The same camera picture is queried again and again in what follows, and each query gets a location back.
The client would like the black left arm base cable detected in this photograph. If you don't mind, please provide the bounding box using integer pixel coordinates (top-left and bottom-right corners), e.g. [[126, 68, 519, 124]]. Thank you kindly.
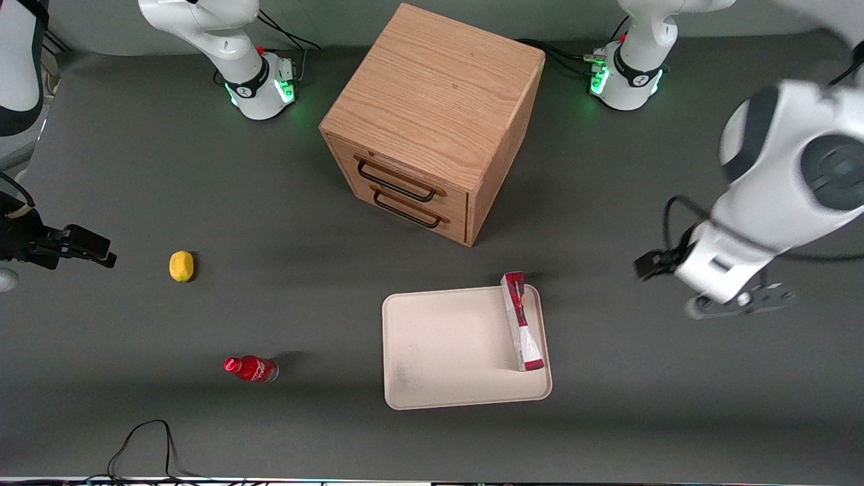
[[516, 38, 598, 76]]

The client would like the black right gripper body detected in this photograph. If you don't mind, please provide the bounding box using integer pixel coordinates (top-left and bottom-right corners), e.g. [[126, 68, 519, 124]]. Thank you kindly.
[[0, 194, 70, 271]]

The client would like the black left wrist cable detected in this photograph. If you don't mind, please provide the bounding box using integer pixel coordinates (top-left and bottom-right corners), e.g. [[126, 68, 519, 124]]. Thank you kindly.
[[663, 194, 711, 261]]

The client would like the red cookie box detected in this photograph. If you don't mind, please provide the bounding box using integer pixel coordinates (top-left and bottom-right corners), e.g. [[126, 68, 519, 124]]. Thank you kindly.
[[500, 271, 545, 372]]

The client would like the yellow lemon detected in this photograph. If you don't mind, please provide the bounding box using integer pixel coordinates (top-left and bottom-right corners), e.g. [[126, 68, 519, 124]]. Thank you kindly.
[[169, 250, 195, 283]]

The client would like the black wire drawer handle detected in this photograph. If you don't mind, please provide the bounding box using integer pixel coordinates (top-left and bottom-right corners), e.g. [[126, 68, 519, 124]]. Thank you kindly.
[[355, 156, 439, 203], [371, 186, 444, 230]]

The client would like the red cola bottle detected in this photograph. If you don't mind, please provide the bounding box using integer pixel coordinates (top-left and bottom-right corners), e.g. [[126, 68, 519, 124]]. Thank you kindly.
[[223, 355, 279, 383]]

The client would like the wooden drawer front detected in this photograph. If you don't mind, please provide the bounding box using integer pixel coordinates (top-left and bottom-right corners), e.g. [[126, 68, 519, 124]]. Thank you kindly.
[[325, 134, 469, 210], [335, 177, 468, 245]]

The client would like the black right arm base cable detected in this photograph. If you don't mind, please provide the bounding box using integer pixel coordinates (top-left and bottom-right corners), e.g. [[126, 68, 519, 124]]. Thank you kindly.
[[255, 8, 323, 83]]

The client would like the black arm base cable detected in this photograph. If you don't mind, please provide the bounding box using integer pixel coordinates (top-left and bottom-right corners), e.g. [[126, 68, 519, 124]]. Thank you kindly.
[[516, 38, 598, 76], [255, 8, 323, 83]]

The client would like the beige plastic tray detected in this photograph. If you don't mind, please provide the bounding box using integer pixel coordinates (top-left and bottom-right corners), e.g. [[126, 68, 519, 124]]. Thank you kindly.
[[381, 284, 553, 410]]

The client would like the wooden drawer cabinet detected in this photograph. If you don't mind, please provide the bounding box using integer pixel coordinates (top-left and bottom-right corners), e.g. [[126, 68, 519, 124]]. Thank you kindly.
[[319, 3, 546, 248]]

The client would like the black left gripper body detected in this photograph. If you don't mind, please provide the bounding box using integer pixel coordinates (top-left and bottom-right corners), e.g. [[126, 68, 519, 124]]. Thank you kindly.
[[633, 248, 684, 281]]

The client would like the black looped table cable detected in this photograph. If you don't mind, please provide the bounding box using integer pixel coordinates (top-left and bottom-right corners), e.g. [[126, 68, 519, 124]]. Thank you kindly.
[[107, 419, 198, 483]]

